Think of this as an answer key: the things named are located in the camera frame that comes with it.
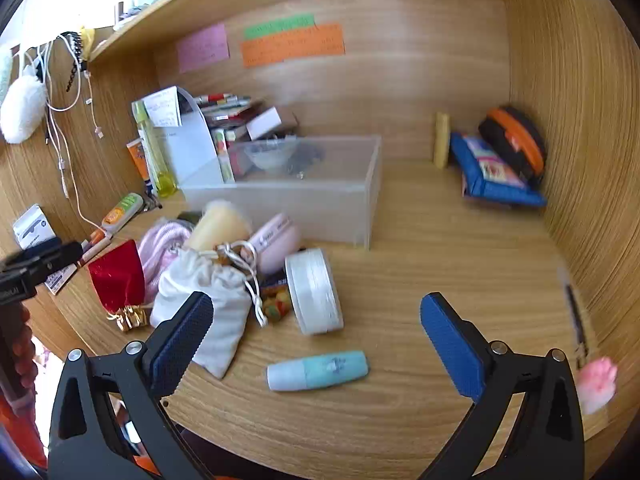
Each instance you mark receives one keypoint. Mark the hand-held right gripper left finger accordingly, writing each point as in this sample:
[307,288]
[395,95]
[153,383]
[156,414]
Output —
[185,332]

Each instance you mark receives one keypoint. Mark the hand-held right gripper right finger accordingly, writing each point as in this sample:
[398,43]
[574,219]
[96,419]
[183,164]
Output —
[450,345]

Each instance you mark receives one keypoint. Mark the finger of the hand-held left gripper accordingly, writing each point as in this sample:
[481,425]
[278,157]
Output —
[45,257]

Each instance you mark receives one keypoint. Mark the red velvet pouch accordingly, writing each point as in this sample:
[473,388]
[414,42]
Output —
[117,280]

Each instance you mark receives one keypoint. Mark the cream candle cup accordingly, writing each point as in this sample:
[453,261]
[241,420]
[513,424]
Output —
[220,227]

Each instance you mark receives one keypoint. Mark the pink round case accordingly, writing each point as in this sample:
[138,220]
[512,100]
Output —
[275,245]

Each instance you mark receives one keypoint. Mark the teal small bottle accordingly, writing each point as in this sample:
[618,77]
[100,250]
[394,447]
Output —
[320,371]

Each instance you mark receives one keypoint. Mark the white round tin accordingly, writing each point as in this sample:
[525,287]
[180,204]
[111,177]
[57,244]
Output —
[315,290]

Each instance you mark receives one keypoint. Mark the clear plastic storage box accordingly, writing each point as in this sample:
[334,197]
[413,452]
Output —
[300,205]

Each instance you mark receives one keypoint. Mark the person's left forearm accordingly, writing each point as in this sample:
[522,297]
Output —
[22,430]

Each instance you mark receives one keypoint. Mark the wooden desktop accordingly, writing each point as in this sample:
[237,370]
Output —
[425,270]

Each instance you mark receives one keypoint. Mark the person's left hand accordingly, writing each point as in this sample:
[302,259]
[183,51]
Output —
[24,345]

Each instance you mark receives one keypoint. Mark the white cardboard packet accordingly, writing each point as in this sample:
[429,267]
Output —
[34,225]

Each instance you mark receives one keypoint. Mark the green orange tube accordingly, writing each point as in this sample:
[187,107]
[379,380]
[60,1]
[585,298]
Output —
[122,211]

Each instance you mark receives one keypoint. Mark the yellow spray bottle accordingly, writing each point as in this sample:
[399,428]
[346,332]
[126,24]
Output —
[157,160]

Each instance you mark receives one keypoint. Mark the white fluffy toy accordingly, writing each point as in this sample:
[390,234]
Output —
[21,110]

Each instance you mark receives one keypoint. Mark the pink cat paw pen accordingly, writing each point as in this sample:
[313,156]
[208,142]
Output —
[597,382]

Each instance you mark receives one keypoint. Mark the blue pencil case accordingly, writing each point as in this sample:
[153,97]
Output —
[492,180]

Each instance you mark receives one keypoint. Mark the white paper sheets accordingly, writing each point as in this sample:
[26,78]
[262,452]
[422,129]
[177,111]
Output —
[192,145]

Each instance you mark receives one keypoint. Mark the white receipt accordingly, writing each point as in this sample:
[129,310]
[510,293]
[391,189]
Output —
[164,107]

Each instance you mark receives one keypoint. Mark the small yellow bottle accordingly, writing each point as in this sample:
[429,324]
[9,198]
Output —
[441,140]

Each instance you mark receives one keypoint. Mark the black orange round case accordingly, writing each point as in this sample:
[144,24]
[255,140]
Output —
[515,142]

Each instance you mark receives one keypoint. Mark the stack of stationery packs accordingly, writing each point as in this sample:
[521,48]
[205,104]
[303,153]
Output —
[227,120]

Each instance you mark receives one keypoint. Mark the small white box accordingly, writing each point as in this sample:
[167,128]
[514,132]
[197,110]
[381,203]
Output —
[264,124]

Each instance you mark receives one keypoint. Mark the red white marker pen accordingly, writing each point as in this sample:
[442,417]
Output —
[220,97]

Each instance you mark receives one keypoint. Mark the pink paper note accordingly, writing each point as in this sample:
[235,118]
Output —
[202,49]

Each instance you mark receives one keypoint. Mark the orange paper note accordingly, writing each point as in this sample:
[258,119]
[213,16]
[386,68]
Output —
[295,47]

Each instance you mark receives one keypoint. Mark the green paper note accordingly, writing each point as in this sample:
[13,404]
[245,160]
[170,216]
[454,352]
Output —
[277,26]

